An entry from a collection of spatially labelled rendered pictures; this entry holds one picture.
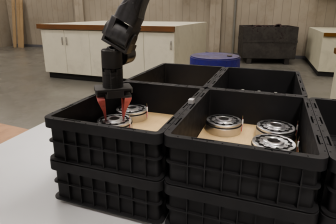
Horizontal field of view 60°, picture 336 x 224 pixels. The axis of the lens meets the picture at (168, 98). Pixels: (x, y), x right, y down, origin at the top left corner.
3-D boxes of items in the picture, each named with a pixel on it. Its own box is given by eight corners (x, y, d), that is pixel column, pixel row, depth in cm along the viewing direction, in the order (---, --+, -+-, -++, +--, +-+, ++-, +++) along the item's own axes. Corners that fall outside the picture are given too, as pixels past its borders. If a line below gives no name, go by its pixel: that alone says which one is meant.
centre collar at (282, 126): (285, 130, 77) (285, 128, 77) (266, 128, 79) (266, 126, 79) (285, 124, 82) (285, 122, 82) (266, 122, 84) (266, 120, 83)
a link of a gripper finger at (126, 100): (104, 116, 88) (103, 86, 85) (128, 114, 90) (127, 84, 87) (107, 124, 81) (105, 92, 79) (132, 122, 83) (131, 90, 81)
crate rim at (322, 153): (328, 173, 49) (330, 160, 48) (161, 146, 58) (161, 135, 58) (307, 104, 85) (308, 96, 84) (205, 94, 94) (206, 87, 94)
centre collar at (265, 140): (284, 148, 68) (284, 145, 67) (262, 144, 69) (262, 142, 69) (284, 139, 72) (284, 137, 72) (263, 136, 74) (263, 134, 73)
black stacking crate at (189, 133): (318, 220, 51) (329, 163, 48) (162, 187, 61) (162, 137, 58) (302, 135, 87) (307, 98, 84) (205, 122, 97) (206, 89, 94)
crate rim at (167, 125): (160, 146, 58) (160, 135, 58) (41, 126, 68) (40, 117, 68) (205, 94, 94) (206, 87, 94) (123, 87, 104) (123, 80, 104)
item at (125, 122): (118, 130, 79) (118, 128, 79) (89, 124, 83) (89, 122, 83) (138, 118, 87) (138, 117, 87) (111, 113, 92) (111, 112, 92)
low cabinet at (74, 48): (174, 90, 448) (174, 26, 420) (42, 78, 533) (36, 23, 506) (205, 67, 633) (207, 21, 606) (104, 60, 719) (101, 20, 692)
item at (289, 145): (296, 156, 65) (297, 154, 64) (249, 149, 68) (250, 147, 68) (295, 139, 74) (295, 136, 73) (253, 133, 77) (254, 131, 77)
